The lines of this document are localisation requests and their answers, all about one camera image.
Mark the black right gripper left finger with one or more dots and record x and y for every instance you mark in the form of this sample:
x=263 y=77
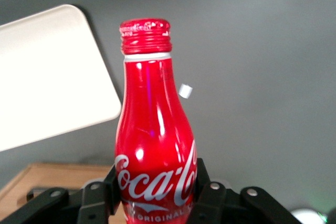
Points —
x=86 y=203

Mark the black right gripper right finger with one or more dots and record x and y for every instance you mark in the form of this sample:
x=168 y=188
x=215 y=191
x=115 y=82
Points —
x=218 y=205

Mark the red coke bottle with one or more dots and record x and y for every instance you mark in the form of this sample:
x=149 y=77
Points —
x=155 y=116

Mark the beige plastic tray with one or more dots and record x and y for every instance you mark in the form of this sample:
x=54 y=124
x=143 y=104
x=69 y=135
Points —
x=52 y=77

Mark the wooden drawer cabinet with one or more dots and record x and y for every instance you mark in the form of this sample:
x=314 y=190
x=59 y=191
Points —
x=39 y=176

